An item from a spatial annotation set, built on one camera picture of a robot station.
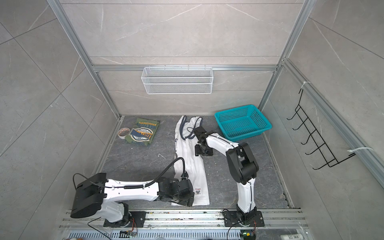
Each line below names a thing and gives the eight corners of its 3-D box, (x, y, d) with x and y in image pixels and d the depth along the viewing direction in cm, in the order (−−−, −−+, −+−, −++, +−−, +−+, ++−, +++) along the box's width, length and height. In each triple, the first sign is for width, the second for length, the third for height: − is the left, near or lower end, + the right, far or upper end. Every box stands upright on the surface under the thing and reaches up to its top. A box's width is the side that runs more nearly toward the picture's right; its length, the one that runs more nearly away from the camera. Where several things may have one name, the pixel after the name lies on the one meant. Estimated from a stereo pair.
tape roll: (115, 136, 109) (114, 134, 108) (124, 127, 115) (123, 125, 113) (123, 139, 107) (121, 138, 106) (131, 130, 113) (130, 128, 111)
